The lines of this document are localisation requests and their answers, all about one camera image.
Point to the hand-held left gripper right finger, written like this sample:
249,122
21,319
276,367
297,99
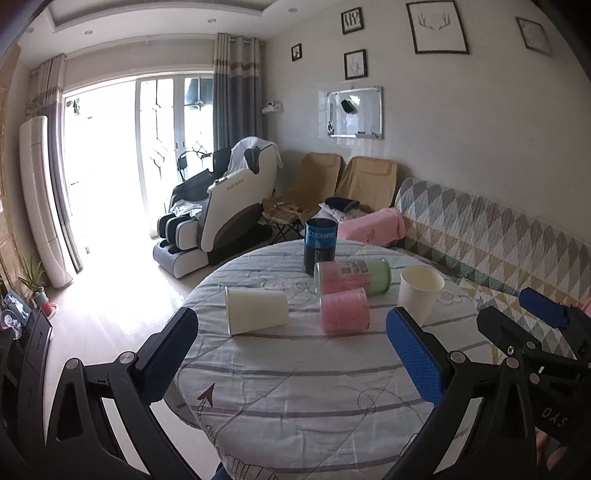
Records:
411,355

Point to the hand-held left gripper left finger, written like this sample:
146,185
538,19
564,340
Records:
159,364

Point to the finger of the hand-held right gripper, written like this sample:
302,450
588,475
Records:
542,304
508,332

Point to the white paper cup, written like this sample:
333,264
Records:
256,310
418,290

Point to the pink plastic cup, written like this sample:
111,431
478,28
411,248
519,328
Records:
345,311

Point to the dark blue cup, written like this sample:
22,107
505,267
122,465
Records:
320,247

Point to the person's right hand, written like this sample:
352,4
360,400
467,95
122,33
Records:
551,450

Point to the diamond patterned sofa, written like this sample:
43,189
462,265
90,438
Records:
489,230

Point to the green plastic jar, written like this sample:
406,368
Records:
353,276

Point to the round table with tablecloth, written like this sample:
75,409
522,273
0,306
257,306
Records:
300,392

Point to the black cabinet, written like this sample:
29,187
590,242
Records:
27,360

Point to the pink blanket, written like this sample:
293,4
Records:
374,226

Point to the potted green plant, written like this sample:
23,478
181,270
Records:
37,288

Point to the dark folded clothing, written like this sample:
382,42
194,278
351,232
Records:
341,204

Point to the white massage chair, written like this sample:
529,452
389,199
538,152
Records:
221,207

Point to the tan folding chair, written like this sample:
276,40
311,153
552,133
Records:
309,184
369,180

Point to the striped seat cushion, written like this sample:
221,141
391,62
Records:
281,210

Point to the white standing air conditioner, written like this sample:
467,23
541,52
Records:
41,198

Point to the black exercise machine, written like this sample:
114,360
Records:
194,161

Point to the white towel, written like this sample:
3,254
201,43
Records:
242,154

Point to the black whiteboard eraser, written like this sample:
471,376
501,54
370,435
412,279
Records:
349,106

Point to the grey curtain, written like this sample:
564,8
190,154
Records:
235,92
55,120

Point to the small photo frame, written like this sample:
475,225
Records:
14,309

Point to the wall whiteboard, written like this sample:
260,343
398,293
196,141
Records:
355,120

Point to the black branch picture frame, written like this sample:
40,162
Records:
355,64

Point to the large antler picture frame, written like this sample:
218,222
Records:
436,25

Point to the tiny black picture frame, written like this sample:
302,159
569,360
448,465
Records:
296,52

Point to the small black text frame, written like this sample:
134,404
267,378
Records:
352,21

